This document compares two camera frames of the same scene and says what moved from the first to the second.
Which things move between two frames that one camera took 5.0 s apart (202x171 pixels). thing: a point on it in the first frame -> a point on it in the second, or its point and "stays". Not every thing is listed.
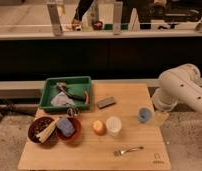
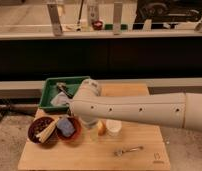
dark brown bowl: [37, 125] stays
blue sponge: [65, 126] stays
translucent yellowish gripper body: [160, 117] -> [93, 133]
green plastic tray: [65, 93] stays
